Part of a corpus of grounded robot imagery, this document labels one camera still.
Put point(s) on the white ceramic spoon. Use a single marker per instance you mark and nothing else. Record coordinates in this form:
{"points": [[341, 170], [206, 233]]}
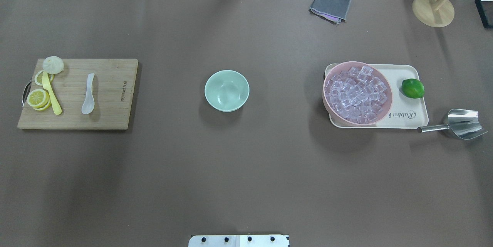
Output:
{"points": [[89, 102]]}

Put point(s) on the mint green bowl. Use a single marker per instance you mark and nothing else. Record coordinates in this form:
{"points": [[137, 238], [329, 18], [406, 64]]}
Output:
{"points": [[227, 90]]}

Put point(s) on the pink bowl of ice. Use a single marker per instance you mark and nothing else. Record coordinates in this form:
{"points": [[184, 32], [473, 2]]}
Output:
{"points": [[356, 94]]}

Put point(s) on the steel ice scoop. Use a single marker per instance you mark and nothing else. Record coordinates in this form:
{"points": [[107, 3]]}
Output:
{"points": [[459, 123]]}

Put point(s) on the grey folded cloth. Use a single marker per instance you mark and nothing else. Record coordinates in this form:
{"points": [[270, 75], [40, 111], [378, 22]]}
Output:
{"points": [[333, 10]]}

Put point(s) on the bamboo cutting board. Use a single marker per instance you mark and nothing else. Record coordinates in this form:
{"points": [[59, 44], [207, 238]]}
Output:
{"points": [[112, 88]]}

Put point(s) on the green lime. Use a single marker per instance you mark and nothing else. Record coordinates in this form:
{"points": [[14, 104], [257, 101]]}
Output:
{"points": [[412, 88]]}

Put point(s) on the lemon end piece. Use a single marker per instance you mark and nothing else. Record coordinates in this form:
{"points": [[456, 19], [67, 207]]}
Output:
{"points": [[53, 65]]}

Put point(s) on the yellow plastic knife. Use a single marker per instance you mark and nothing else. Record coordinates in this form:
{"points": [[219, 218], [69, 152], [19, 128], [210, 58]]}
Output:
{"points": [[47, 86]]}

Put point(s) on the lemon slice stack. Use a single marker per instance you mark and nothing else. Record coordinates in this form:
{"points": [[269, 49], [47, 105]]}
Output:
{"points": [[39, 99]]}

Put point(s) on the lemon slice upper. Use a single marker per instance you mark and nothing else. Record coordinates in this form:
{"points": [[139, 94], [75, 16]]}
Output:
{"points": [[39, 75]]}

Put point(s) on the wooden cup tree stand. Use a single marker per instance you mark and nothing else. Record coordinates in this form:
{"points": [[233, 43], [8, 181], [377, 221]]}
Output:
{"points": [[434, 13]]}

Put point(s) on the black framed tray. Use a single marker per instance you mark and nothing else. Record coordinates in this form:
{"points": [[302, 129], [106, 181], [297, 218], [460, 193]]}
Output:
{"points": [[485, 10]]}

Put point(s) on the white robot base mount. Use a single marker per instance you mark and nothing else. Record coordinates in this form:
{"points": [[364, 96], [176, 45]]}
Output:
{"points": [[248, 240]]}

